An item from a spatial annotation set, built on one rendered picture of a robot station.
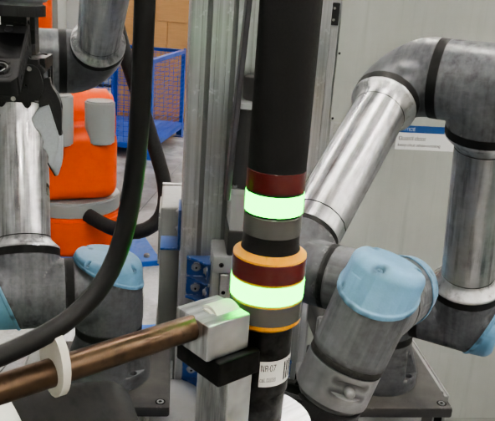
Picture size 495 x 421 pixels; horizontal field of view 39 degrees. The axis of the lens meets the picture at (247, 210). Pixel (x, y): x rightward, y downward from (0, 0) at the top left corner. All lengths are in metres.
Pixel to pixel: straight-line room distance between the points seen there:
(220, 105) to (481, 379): 1.81
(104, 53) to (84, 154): 3.10
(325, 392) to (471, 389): 2.15
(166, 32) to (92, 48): 7.19
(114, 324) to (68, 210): 3.19
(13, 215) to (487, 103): 0.76
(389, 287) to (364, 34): 1.66
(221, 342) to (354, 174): 0.52
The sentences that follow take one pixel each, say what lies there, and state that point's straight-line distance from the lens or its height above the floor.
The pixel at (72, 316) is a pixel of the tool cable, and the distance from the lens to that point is 0.34.
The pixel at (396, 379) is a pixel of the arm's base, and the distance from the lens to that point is 1.31.
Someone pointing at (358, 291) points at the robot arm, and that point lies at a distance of 0.65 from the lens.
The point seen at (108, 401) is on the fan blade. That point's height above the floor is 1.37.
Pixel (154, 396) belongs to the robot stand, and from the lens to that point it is 1.25.
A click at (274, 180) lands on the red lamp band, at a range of 0.38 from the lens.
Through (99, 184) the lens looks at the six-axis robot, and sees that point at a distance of 4.39.
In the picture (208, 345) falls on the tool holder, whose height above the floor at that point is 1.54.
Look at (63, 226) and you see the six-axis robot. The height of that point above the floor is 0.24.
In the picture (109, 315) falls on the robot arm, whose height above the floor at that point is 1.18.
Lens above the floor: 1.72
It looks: 18 degrees down
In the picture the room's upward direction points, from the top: 4 degrees clockwise
